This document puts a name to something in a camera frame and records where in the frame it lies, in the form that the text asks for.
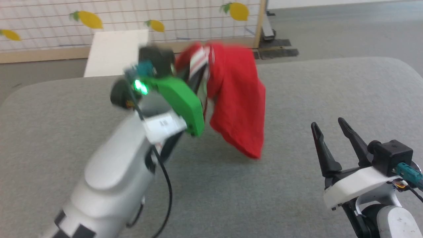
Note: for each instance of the teal right camera connector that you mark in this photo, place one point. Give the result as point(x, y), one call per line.
point(409, 173)

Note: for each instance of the teal left camera connector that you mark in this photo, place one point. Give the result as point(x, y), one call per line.
point(145, 68)

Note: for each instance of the grey metal screen foot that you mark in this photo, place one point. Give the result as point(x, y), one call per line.
point(267, 28)

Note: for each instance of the white box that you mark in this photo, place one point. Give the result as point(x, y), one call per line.
point(114, 53)

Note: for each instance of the red white-sleeved shirt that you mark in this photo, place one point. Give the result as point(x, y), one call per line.
point(236, 96)

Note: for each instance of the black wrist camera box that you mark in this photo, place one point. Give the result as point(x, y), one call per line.
point(393, 155)
point(160, 59)

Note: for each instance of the teal camera connector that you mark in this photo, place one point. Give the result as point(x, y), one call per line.
point(409, 173)
point(145, 68)

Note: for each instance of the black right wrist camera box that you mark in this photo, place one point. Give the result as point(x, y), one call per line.
point(393, 155)

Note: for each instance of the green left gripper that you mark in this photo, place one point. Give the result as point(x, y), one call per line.
point(185, 102)

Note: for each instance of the black floor mat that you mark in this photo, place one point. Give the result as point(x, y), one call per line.
point(274, 43)

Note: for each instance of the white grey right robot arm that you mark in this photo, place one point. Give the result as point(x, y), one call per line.
point(393, 221)

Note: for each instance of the lemon-print grid screen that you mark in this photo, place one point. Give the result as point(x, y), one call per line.
point(125, 13)

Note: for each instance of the black floor strip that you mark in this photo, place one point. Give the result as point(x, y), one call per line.
point(277, 53)

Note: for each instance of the black round light module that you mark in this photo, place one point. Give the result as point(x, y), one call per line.
point(120, 94)

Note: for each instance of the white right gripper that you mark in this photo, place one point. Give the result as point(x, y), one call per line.
point(357, 185)

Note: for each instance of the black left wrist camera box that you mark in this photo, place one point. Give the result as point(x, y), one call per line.
point(160, 59)

